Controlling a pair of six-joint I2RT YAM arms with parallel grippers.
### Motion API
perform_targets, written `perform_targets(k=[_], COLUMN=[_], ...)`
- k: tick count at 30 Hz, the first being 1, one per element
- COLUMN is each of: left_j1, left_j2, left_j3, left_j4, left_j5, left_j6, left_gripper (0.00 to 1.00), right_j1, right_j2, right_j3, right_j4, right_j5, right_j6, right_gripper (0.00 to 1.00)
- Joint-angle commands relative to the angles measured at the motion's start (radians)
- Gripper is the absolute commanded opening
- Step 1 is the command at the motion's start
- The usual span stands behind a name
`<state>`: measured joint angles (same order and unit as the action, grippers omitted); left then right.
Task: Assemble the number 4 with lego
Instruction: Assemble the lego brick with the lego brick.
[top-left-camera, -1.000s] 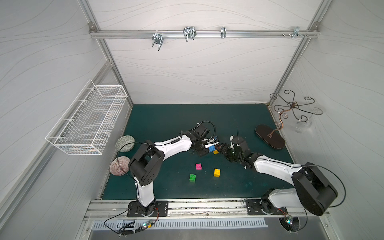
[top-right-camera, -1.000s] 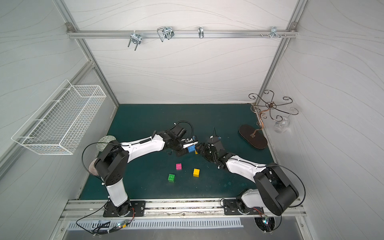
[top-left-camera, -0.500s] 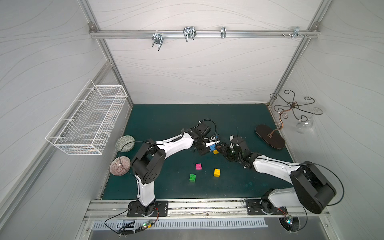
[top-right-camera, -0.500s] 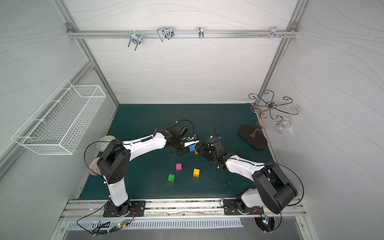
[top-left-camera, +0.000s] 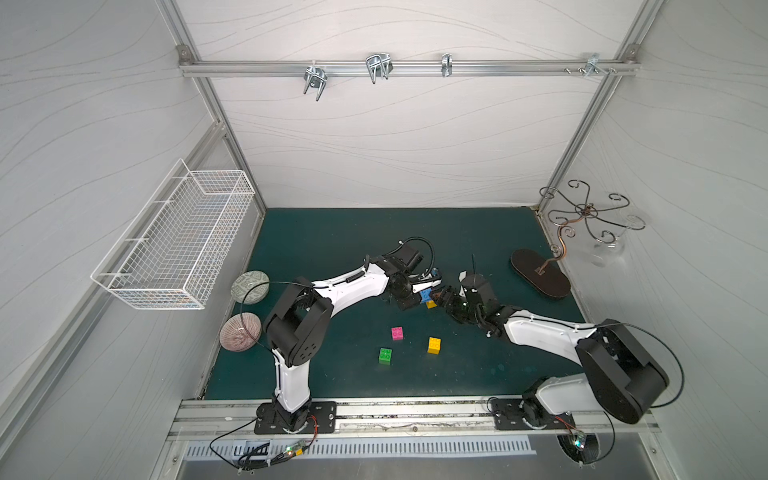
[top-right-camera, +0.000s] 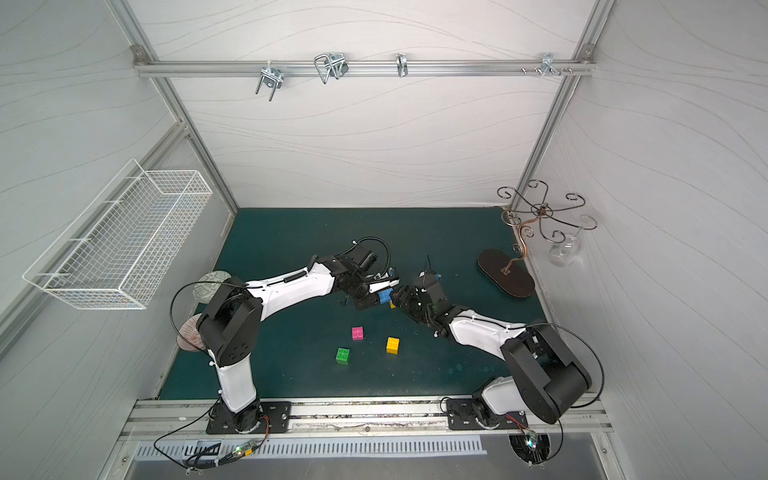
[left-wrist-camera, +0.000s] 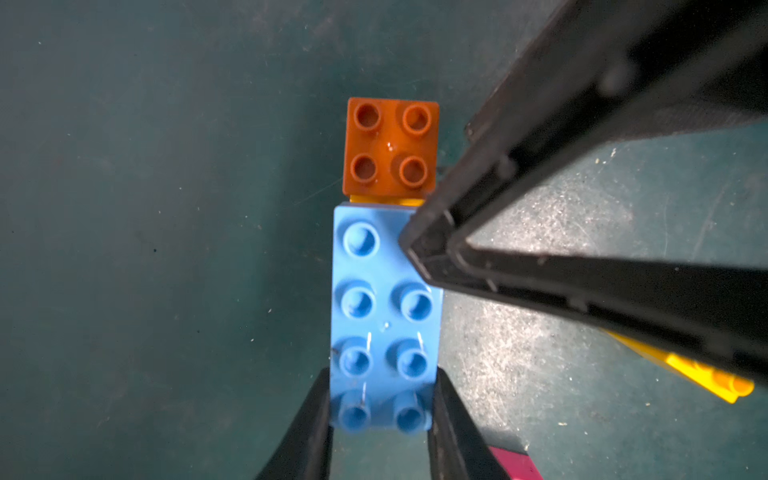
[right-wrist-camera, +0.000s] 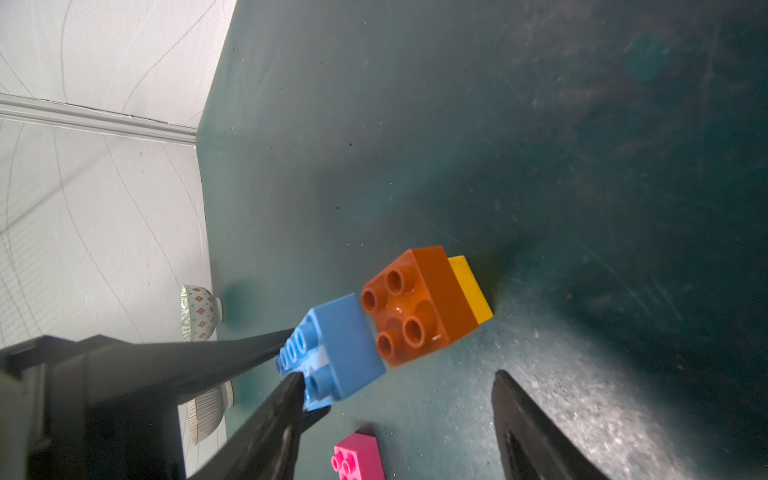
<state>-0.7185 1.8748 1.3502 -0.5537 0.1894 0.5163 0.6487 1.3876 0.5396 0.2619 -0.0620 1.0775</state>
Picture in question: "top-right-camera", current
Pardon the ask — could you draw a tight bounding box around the metal u-bolt clamp middle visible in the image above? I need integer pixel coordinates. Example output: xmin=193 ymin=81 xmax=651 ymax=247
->
xmin=313 ymin=52 xmax=349 ymax=84

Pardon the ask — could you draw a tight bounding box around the metal u-bolt clamp left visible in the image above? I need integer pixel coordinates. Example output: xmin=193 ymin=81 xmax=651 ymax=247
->
xmin=255 ymin=63 xmax=284 ymax=102

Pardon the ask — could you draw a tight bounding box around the blue long lego brick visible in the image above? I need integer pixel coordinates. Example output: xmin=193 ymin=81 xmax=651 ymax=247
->
xmin=378 ymin=288 xmax=393 ymax=304

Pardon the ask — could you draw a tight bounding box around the pink round plate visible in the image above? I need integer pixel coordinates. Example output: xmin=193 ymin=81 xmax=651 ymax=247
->
xmin=176 ymin=314 xmax=206 ymax=353

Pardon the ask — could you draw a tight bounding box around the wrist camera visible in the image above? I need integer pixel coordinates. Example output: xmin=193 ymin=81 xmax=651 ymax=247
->
xmin=367 ymin=276 xmax=400 ymax=293
xmin=414 ymin=271 xmax=440 ymax=291

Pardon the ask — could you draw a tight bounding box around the clear glass cup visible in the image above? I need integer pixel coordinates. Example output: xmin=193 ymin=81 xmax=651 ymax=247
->
xmin=548 ymin=235 xmax=582 ymax=267

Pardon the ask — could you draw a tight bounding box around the white slotted cable duct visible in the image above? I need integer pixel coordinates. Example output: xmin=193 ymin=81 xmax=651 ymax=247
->
xmin=134 ymin=435 xmax=487 ymax=461

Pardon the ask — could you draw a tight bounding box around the grey green round plate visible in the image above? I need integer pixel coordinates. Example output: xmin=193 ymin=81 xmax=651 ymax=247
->
xmin=192 ymin=270 xmax=231 ymax=304

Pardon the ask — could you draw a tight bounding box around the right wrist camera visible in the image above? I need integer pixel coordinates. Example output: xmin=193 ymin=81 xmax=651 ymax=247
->
xmin=414 ymin=271 xmax=440 ymax=291

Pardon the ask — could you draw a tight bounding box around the green lego brick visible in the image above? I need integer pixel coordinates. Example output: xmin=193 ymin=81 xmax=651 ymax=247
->
xmin=335 ymin=348 xmax=350 ymax=365

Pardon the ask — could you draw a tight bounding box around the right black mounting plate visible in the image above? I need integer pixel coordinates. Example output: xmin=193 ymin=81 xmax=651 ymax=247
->
xmin=439 ymin=397 xmax=528 ymax=431

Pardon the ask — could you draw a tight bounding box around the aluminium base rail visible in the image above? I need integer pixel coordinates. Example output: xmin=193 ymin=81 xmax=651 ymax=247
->
xmin=118 ymin=395 xmax=614 ymax=441

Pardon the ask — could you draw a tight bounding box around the metal u-bolt clamp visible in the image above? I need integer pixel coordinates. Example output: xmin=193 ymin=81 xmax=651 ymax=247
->
xmin=313 ymin=52 xmax=349 ymax=84
xmin=255 ymin=63 xmax=284 ymax=102

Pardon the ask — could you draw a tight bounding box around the white wire basket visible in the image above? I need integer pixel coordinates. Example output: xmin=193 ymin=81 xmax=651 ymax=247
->
xmin=22 ymin=159 xmax=212 ymax=310

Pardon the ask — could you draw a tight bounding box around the metal bracket clamp right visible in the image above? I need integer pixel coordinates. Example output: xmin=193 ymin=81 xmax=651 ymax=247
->
xmin=520 ymin=53 xmax=573 ymax=77

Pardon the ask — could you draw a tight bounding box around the horizontal aluminium top bar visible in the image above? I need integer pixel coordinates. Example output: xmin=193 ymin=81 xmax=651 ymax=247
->
xmin=134 ymin=57 xmax=597 ymax=78

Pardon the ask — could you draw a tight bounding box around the metal hook clamp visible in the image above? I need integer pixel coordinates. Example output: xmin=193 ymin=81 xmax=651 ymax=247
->
xmin=395 ymin=53 xmax=408 ymax=78

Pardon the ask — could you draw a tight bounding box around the metal scroll cup stand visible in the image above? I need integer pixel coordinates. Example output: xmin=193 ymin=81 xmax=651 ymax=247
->
xmin=496 ymin=179 xmax=598 ymax=261

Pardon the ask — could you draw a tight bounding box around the dark oval stand base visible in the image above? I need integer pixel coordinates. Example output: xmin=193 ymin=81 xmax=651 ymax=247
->
xmin=477 ymin=249 xmax=535 ymax=299

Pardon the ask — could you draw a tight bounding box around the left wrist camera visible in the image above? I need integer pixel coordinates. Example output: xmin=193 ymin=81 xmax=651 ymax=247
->
xmin=367 ymin=276 xmax=400 ymax=293

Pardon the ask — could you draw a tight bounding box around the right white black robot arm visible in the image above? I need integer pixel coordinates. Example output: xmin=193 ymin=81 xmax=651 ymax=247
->
xmin=391 ymin=277 xmax=593 ymax=427

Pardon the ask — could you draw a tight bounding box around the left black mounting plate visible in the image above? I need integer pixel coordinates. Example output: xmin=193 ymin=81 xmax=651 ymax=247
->
xmin=206 ymin=401 xmax=291 ymax=435

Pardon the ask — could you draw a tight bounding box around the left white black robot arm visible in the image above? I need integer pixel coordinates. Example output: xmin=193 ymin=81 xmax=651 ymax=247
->
xmin=196 ymin=254 xmax=399 ymax=414

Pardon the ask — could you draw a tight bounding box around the black mounting plate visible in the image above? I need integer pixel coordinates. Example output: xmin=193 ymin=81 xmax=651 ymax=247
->
xmin=206 ymin=401 xmax=291 ymax=435
xmin=439 ymin=397 xmax=528 ymax=431

